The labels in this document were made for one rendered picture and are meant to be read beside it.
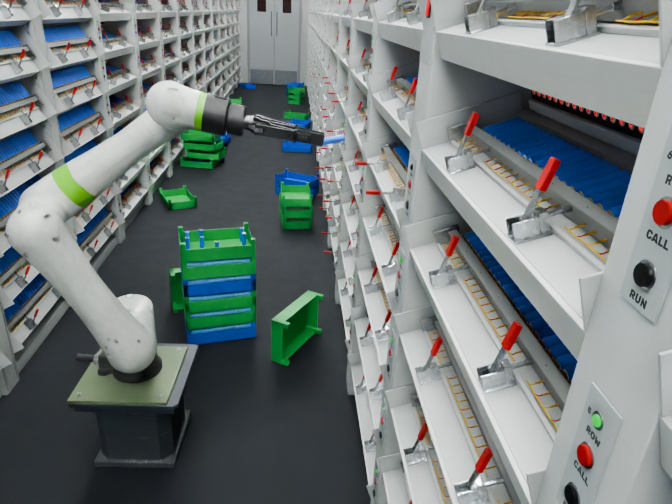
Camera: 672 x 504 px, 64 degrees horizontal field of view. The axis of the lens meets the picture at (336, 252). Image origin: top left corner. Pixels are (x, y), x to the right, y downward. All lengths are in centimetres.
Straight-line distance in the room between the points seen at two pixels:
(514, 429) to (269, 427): 143
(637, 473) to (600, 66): 30
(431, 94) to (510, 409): 56
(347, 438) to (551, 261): 149
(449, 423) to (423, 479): 21
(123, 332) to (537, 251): 116
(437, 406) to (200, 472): 107
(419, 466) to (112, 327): 84
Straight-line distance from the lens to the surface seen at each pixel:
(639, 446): 43
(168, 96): 134
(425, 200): 103
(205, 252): 222
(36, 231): 139
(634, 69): 44
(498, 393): 70
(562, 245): 59
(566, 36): 57
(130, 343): 152
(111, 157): 150
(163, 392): 173
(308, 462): 189
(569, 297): 51
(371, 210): 177
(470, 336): 79
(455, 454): 89
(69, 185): 152
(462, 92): 100
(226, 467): 188
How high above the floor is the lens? 135
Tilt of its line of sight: 24 degrees down
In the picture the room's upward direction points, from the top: 3 degrees clockwise
